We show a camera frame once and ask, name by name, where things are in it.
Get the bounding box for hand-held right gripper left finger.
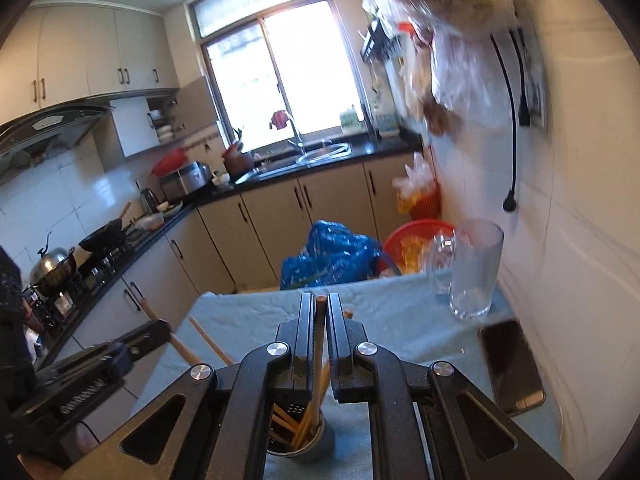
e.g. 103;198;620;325
62;290;317;480

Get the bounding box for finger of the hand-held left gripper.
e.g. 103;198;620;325
10;319;173;433

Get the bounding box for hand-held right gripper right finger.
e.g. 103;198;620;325
326;291;576;480

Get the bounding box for long wooden chopstick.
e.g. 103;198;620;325
309;296;328;411
141;299;202;367

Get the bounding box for bunch of wooden chopsticks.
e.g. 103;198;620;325
189;310;354;453

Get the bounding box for dark grey chopstick holder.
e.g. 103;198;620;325
265;400;337;461

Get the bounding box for person's left hand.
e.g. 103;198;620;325
17;422;103;480

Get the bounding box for grey-green tablecloth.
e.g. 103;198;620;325
127;280;563;480

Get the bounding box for blue plastic bag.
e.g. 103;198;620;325
280;220;386;291

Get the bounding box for beige base cabinets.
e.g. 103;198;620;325
70;152;433;436

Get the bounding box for person's dark clothing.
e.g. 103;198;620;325
0;246;32;386

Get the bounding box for gas stove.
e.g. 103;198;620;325
65;240;151;291

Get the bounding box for red plastic basket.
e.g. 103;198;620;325
382;218;456;277

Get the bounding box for steel-lidded wok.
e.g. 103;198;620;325
30;232;80;297

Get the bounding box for clear glass mug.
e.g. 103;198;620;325
430;218;505;321

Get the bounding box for black wok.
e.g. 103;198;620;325
79;201;133;252

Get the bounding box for orange basket with plastic bags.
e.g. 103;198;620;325
392;152;442;221

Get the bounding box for steel kitchen sink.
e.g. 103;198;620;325
235;142;353;183

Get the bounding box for black smartphone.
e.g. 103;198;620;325
477;319;547;416

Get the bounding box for brown cooking pot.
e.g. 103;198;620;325
222;145;256;173

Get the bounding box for silver rice cooker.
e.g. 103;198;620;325
160;160;213;201

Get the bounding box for steel sink faucet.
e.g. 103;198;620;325
287;115;307;156

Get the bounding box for black kitchen countertop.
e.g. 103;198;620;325
35;132;426;361

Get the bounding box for green-label bottle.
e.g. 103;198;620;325
340;105;362;133

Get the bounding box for red plastic basin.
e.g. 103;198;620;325
151;147;187;177

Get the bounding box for stack of white bowls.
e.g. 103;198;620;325
155;110;176;143

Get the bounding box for kitchen window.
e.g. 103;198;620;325
187;0;368;153

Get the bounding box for range hood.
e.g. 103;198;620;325
0;102;111;186

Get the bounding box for bunch of hanging plastic bags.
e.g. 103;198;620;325
362;0;518;136

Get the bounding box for beige upper cabinets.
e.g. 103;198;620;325
0;2;181;128

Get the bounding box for black power cable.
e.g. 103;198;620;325
507;27;533;128
489;30;521;215

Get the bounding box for open wall cabinet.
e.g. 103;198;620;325
107;95;178;158

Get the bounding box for black wall rack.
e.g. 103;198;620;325
360;17;406;61

